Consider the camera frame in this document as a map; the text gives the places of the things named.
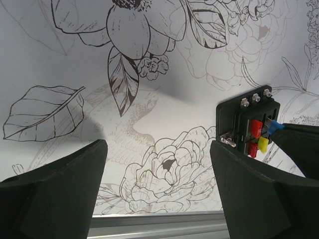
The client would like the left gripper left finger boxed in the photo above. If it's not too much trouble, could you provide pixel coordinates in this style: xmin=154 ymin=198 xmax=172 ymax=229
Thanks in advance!
xmin=0 ymin=139 xmax=108 ymax=239

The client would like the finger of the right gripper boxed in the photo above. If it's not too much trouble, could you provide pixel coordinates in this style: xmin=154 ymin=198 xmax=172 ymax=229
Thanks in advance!
xmin=270 ymin=123 xmax=319 ymax=178

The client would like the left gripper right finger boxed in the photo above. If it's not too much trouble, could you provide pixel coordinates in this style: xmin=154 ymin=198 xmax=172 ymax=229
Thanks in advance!
xmin=210 ymin=141 xmax=319 ymax=239

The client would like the blue blade fuse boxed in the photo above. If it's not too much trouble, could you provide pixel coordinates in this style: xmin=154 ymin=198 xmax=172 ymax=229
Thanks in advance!
xmin=265 ymin=118 xmax=285 ymax=135

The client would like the black fuse box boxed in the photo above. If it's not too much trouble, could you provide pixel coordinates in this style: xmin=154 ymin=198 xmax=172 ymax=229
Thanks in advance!
xmin=216 ymin=85 xmax=280 ymax=156

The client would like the yellow blade fuse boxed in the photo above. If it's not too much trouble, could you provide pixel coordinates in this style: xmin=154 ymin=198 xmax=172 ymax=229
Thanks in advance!
xmin=258 ymin=136 xmax=269 ymax=153

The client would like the dark red blade fuse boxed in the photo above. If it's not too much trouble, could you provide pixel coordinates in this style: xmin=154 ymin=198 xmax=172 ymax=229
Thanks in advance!
xmin=248 ymin=142 xmax=259 ymax=158

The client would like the aluminium mounting rail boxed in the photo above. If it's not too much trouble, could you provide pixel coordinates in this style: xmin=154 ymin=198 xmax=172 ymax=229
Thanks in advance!
xmin=87 ymin=211 xmax=230 ymax=239

